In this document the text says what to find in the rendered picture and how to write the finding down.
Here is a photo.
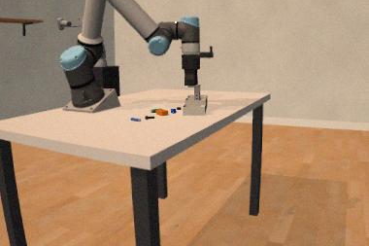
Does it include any orange rectangular block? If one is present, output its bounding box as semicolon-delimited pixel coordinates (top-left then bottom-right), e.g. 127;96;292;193
156;109;168;116

